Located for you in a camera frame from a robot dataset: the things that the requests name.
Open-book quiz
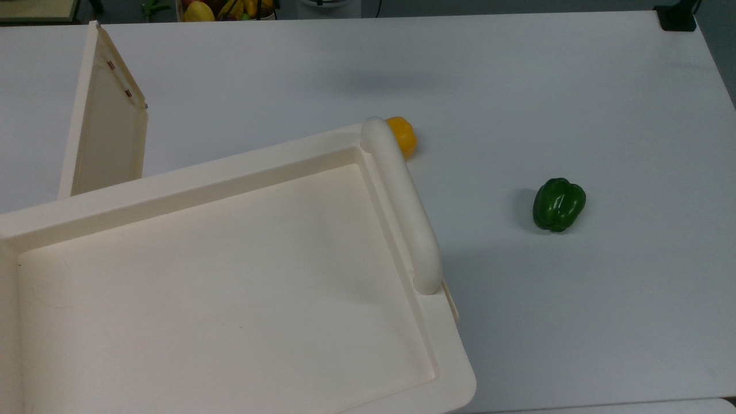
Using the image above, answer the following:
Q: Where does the cream tubular cabinet handle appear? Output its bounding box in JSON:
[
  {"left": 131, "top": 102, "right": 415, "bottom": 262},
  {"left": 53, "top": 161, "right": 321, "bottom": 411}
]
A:
[{"left": 361, "top": 117, "right": 443, "bottom": 296}]

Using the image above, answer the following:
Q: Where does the black table clamp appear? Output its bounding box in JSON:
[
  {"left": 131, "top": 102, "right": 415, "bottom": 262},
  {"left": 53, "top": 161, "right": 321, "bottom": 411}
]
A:
[{"left": 654, "top": 0, "right": 701, "bottom": 32}]

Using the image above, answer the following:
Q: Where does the wooden board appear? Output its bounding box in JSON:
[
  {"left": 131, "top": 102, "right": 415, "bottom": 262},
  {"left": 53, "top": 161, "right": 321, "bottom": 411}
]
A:
[{"left": 0, "top": 0, "right": 81, "bottom": 24}]

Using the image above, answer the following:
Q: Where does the green bell pepper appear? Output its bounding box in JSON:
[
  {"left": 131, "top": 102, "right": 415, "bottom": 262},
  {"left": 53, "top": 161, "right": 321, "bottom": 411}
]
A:
[{"left": 532, "top": 178, "right": 587, "bottom": 233}]

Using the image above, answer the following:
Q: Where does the yellow bell pepper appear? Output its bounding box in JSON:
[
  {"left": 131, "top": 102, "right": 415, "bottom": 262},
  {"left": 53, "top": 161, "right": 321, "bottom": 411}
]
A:
[{"left": 385, "top": 117, "right": 418, "bottom": 160}]

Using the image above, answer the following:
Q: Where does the white round base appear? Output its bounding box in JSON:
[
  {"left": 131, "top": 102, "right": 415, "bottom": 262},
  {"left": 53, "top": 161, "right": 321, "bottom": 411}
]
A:
[{"left": 296, "top": 0, "right": 362, "bottom": 19}]

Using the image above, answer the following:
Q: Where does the yellow banana bunch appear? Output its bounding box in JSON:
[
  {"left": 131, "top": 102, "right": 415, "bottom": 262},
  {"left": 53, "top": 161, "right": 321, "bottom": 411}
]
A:
[{"left": 218, "top": 0, "right": 274, "bottom": 20}]

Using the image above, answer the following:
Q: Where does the cream cabinet door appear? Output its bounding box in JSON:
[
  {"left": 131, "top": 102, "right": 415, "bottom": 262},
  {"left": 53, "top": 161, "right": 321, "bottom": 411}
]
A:
[{"left": 57, "top": 21, "right": 149, "bottom": 201}]

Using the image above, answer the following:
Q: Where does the fruit basket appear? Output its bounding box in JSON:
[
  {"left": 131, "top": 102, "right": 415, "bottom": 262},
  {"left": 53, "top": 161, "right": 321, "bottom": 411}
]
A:
[{"left": 176, "top": 0, "right": 278, "bottom": 22}]

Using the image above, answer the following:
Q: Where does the yellow-red mango fruit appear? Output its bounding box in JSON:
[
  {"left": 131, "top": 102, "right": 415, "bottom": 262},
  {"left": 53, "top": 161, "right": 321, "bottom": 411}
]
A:
[{"left": 183, "top": 1, "right": 216, "bottom": 22}]

